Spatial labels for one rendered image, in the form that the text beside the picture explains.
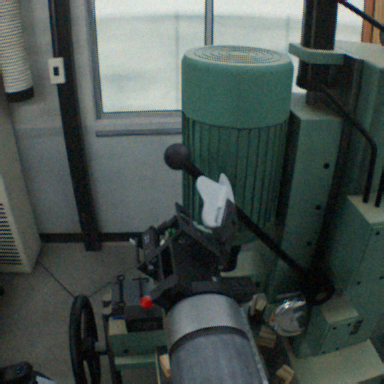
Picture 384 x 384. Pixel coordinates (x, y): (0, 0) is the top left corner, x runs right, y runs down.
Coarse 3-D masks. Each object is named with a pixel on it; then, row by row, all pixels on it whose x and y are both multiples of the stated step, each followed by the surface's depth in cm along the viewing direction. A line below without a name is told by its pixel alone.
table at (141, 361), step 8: (160, 352) 76; (120, 360) 77; (128, 360) 77; (136, 360) 78; (144, 360) 78; (152, 360) 78; (120, 368) 78; (128, 368) 78; (136, 368) 78; (160, 368) 73; (160, 376) 71
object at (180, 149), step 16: (176, 144) 45; (176, 160) 45; (192, 176) 47; (256, 224) 54; (272, 240) 56; (288, 256) 58; (304, 272) 61; (320, 272) 63; (304, 288) 63; (320, 288) 61; (336, 288) 65; (320, 304) 63
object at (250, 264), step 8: (240, 256) 79; (248, 256) 79; (256, 256) 79; (240, 264) 77; (248, 264) 77; (256, 264) 77; (224, 272) 75; (232, 272) 75; (240, 272) 75; (248, 272) 75; (256, 272) 75; (264, 272) 75; (256, 280) 76; (264, 280) 76; (264, 288) 78
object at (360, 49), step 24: (360, 48) 58; (360, 96) 52; (360, 120) 53; (360, 144) 54; (360, 168) 56; (360, 192) 58; (336, 216) 63; (360, 288) 72; (360, 312) 78; (288, 336) 89; (360, 336) 84
